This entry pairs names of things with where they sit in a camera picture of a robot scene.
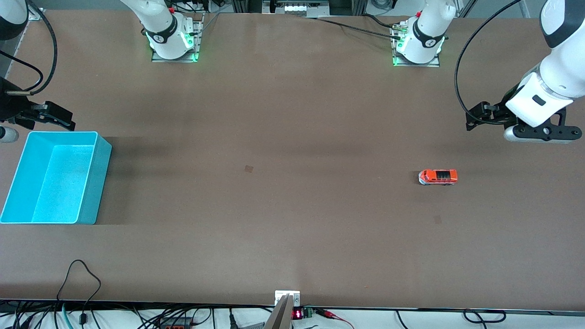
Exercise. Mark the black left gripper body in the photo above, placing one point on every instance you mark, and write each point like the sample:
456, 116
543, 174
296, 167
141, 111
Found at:
502, 114

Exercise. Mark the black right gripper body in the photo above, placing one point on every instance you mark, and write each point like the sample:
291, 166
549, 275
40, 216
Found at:
10, 106

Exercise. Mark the orange toy bus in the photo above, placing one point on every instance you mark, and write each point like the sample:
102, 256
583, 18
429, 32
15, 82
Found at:
438, 176

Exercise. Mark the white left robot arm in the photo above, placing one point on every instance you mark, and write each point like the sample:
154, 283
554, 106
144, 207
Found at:
562, 77

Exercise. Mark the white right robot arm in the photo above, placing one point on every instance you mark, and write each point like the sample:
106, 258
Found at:
160, 27

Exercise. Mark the blue plastic box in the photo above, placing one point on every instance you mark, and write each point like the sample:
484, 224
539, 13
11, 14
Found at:
59, 183

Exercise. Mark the white lit device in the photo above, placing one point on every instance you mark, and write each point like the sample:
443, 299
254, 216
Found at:
299, 8

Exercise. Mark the black power strip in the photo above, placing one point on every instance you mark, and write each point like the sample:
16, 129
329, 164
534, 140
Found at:
173, 326

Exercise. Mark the red display circuit module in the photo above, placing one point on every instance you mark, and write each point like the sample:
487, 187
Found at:
298, 314

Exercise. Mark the grey metal bar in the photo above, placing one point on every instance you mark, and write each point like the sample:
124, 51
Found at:
281, 317

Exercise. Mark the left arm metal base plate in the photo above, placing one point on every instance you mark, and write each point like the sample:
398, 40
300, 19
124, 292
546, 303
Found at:
434, 63

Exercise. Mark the metal corner bracket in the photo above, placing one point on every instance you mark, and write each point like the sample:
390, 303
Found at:
37, 14

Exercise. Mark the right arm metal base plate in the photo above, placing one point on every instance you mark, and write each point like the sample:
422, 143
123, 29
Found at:
197, 36

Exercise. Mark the aluminium frame structure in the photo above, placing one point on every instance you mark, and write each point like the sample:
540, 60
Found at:
247, 5

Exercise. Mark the white mounting bracket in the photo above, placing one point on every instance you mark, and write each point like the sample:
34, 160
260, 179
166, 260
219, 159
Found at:
281, 294

